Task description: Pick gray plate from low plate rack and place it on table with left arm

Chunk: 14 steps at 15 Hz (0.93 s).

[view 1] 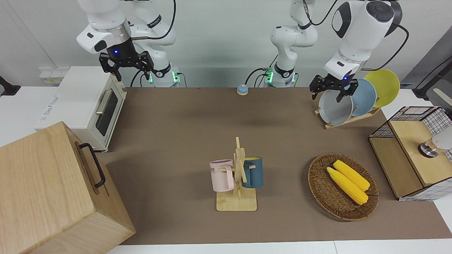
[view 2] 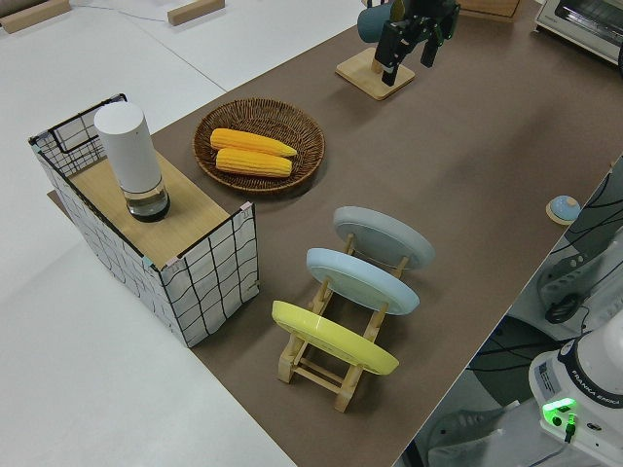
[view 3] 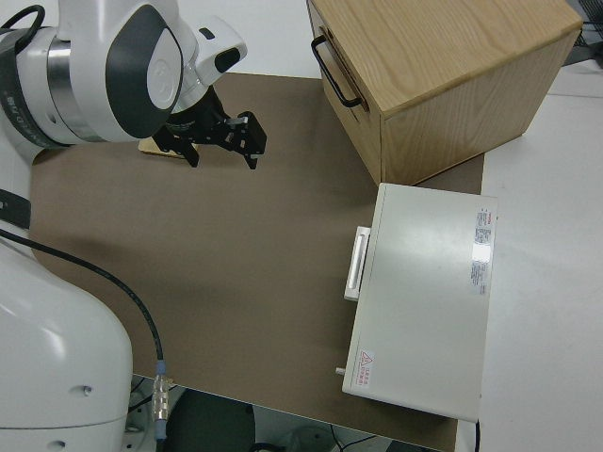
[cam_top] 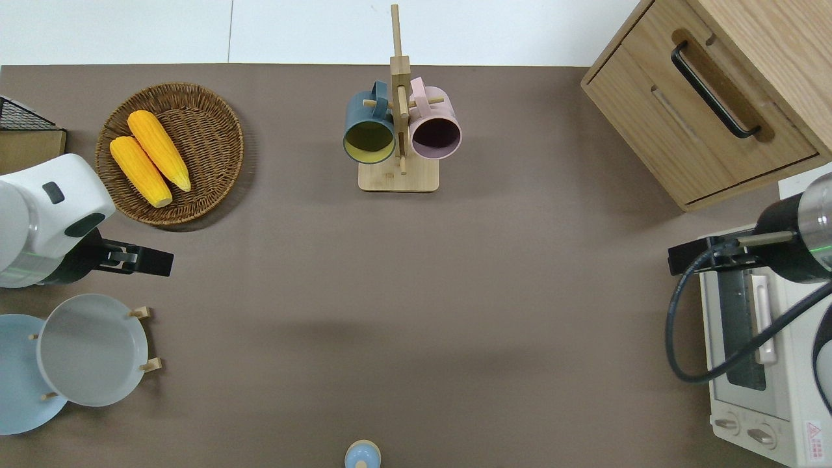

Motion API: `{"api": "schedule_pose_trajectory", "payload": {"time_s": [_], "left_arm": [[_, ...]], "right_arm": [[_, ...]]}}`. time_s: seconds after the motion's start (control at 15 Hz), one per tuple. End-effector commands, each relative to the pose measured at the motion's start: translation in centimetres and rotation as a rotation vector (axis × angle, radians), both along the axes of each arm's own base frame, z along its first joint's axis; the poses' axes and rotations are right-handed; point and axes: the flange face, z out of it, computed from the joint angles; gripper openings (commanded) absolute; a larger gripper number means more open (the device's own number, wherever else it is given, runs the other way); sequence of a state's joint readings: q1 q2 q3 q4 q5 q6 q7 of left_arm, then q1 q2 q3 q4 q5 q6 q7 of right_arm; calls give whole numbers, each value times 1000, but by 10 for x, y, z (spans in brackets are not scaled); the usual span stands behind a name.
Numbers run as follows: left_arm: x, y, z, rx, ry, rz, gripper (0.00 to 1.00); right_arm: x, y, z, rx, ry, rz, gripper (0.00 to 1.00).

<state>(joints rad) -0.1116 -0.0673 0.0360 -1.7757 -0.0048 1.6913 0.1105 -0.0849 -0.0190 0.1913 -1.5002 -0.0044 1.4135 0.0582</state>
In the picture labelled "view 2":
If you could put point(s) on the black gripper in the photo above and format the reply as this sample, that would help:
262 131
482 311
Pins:
428 12

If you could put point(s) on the gray plate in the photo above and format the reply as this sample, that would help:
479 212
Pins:
389 238

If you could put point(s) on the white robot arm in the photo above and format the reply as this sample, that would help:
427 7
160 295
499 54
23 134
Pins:
584 384

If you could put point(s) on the light blue plate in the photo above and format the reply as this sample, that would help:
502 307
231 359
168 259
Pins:
360 279

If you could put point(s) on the yellow plate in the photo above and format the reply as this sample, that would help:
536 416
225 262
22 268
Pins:
331 338

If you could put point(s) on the wooden plate rack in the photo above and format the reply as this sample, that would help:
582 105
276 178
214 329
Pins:
318 377

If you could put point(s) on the dark teal mug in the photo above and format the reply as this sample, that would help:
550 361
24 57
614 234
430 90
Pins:
372 24

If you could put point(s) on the wooden mug tree stand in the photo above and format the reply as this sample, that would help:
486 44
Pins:
360 75

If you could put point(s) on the wooden drawer cabinet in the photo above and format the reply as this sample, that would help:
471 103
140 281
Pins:
489 9

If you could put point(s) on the brown table mat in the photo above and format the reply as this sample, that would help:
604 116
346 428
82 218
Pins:
462 146

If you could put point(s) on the brown wicker basket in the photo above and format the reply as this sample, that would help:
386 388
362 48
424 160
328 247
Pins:
302 131

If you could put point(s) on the white toaster oven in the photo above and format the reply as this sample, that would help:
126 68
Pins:
579 24

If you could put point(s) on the yellow corn cob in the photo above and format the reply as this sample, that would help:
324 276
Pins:
248 141
253 163

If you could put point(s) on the blue service bell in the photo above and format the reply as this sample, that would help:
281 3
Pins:
563 208

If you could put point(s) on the short wooden block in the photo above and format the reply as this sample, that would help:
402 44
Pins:
194 12

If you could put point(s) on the white cylindrical dispenser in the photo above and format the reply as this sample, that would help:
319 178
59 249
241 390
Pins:
129 151

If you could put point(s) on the grid-patterned box with wooden board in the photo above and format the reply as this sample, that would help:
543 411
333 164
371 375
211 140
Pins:
209 287

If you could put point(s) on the long wooden block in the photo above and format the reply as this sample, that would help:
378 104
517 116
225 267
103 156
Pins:
34 14

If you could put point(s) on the gray stand foot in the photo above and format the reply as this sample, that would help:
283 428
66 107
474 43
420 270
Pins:
462 433

